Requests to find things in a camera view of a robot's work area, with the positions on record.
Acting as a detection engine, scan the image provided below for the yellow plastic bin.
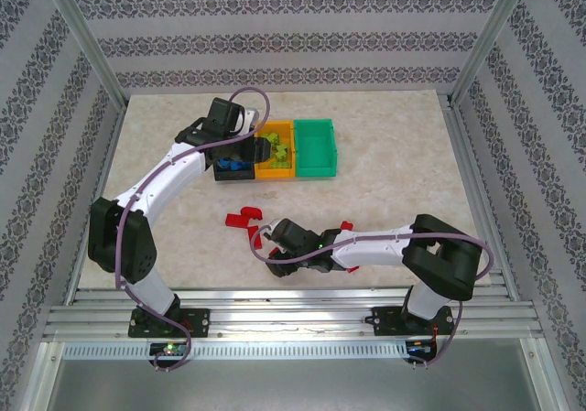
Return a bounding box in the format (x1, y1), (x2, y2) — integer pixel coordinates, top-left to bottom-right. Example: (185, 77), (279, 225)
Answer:
(254, 119), (297, 181)

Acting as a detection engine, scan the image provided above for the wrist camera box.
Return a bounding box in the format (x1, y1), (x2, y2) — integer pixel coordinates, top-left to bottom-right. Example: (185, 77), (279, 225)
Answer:
(269, 217), (324, 253)
(203, 97), (262, 135)

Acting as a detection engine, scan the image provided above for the aluminium frame post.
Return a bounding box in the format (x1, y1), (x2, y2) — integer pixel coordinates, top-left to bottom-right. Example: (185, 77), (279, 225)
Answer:
(450, 0), (535, 108)
(38, 0), (128, 110)

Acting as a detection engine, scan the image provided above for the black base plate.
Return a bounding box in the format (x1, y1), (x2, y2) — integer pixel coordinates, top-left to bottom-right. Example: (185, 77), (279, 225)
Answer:
(373, 305), (454, 338)
(127, 308), (211, 339)

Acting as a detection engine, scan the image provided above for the green plastic bin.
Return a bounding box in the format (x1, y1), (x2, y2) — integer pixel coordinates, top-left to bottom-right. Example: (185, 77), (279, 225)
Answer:
(292, 117), (339, 178)

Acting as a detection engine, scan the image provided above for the black plastic bin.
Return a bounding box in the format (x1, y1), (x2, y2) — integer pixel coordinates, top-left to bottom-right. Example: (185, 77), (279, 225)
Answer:
(213, 154), (257, 183)

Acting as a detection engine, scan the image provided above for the left controller circuit board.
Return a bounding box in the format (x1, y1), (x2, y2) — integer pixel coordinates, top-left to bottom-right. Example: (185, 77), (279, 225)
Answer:
(150, 342), (190, 357)

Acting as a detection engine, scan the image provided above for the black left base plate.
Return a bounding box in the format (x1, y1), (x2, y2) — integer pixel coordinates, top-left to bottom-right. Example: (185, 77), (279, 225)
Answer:
(127, 308), (211, 339)

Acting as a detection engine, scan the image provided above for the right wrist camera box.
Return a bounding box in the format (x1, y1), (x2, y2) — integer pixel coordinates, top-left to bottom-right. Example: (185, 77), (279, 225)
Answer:
(269, 217), (324, 253)

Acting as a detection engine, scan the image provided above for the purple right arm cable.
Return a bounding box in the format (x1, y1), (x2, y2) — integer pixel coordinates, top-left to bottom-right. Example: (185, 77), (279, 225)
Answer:
(250, 221), (496, 369)

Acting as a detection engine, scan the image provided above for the perforated metal strip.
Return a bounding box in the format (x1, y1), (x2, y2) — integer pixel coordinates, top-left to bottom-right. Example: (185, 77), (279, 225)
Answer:
(61, 341), (411, 361)

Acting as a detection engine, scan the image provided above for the aluminium mounting rail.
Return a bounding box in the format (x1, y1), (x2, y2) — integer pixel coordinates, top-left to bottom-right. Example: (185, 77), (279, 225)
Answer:
(43, 287), (544, 341)

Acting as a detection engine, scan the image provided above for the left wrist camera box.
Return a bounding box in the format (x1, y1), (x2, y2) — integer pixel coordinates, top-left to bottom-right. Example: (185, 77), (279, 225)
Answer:
(203, 97), (262, 135)

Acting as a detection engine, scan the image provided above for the aluminium side rail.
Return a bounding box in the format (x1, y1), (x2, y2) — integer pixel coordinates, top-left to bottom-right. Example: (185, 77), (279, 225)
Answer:
(441, 94), (521, 293)
(66, 103), (127, 302)

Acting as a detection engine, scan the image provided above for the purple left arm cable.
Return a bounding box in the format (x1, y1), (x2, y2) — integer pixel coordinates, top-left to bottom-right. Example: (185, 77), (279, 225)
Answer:
(114, 86), (272, 373)

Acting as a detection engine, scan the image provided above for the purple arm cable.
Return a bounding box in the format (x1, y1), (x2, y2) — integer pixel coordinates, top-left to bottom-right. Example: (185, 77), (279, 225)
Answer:
(114, 86), (272, 373)
(250, 221), (496, 369)

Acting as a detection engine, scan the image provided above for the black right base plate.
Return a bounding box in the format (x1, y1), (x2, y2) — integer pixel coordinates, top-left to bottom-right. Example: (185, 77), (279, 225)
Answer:
(373, 305), (454, 338)

